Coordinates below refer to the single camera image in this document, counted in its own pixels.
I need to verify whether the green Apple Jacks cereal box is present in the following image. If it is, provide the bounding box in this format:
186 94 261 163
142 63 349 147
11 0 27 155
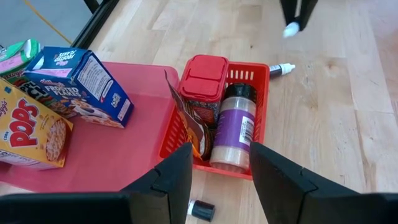
0 38 42 83

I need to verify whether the yellow hanging cable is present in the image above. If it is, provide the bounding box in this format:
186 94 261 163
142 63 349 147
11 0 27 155
23 0 73 45

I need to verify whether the black dropper bottle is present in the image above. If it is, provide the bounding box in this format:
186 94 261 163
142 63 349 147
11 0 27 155
187 199 216 223

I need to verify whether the spice shaker purple label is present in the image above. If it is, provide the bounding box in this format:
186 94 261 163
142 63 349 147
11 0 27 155
208 82 259 174

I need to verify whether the brown spice packet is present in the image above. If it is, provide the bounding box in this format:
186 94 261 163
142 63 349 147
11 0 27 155
164 70 216 161

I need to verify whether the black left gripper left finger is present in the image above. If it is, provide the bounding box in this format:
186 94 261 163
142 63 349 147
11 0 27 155
0 142 194 224

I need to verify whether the purple label dropper bottle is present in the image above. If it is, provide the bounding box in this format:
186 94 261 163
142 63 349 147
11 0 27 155
282 21 301 39

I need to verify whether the pink plastic tray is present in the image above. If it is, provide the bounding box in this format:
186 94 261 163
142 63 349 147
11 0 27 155
0 61 181 194

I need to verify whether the smoked paprika tin red lid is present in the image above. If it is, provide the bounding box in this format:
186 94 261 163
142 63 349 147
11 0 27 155
177 54 230 129

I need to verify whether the red plastic basket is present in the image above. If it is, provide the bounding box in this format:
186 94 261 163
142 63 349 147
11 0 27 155
157 61 271 181

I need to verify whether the brown dropper bottle white cap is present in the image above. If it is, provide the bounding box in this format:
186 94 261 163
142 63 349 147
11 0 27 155
268 62 297 79

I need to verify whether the yellow Corn Pops cereal box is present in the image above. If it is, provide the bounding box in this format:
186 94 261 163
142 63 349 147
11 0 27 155
0 77 75 170

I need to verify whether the blue Frosted Flakes cereal box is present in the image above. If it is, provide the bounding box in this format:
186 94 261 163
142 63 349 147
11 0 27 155
24 46 136 129

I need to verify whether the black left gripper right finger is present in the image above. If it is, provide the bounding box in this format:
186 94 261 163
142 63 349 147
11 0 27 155
249 141 398 224

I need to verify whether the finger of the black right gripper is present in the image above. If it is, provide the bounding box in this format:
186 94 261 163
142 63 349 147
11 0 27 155
297 0 320 32
279 0 299 26

